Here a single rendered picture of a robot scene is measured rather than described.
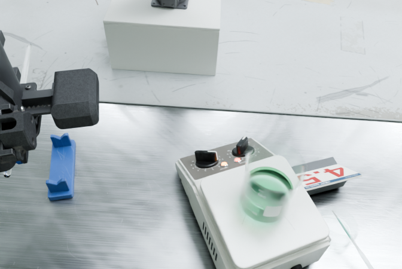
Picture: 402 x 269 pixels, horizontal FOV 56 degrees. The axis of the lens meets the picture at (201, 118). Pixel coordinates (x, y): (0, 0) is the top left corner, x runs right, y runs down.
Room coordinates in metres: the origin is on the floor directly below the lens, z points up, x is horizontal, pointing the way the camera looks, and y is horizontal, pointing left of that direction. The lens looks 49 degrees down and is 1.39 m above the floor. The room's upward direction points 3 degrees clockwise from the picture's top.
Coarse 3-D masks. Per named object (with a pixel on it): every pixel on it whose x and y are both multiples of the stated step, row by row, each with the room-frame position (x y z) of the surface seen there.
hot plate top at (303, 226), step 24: (240, 168) 0.27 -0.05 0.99; (216, 192) 0.23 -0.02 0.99; (216, 216) 0.20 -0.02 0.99; (240, 216) 0.20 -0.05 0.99; (288, 216) 0.21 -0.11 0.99; (312, 216) 0.21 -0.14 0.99; (240, 240) 0.18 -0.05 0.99; (264, 240) 0.18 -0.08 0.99; (288, 240) 0.18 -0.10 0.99; (312, 240) 0.18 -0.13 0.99; (240, 264) 0.15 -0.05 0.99
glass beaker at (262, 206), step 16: (256, 144) 0.25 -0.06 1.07; (272, 144) 0.25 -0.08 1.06; (288, 144) 0.25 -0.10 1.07; (256, 160) 0.25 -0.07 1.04; (272, 160) 0.25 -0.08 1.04; (288, 160) 0.24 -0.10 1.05; (304, 160) 0.23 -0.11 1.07; (288, 176) 0.24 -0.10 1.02; (304, 176) 0.21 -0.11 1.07; (240, 192) 0.22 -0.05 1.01; (256, 192) 0.20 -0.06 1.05; (272, 192) 0.19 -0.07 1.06; (288, 192) 0.20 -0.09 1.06; (240, 208) 0.21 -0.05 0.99; (256, 208) 0.20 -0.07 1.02; (272, 208) 0.19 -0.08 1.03; (288, 208) 0.20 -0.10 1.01; (272, 224) 0.19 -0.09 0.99
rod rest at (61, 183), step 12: (60, 144) 0.34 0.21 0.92; (72, 144) 0.35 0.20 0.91; (60, 156) 0.32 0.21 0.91; (72, 156) 0.33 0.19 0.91; (60, 168) 0.30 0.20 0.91; (72, 168) 0.30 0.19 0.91; (48, 180) 0.27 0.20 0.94; (60, 180) 0.27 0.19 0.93; (72, 180) 0.28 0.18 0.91; (48, 192) 0.26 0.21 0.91; (60, 192) 0.26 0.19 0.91; (72, 192) 0.27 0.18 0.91
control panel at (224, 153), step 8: (232, 144) 0.35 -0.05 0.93; (224, 152) 0.33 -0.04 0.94; (184, 160) 0.31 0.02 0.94; (192, 160) 0.31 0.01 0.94; (224, 160) 0.31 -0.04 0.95; (232, 160) 0.30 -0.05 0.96; (240, 160) 0.30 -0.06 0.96; (192, 168) 0.29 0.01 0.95; (200, 168) 0.29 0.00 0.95; (208, 168) 0.29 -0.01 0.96; (216, 168) 0.29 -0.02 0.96; (224, 168) 0.29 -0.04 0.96; (232, 168) 0.28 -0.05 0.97; (192, 176) 0.27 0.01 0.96; (200, 176) 0.27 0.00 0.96
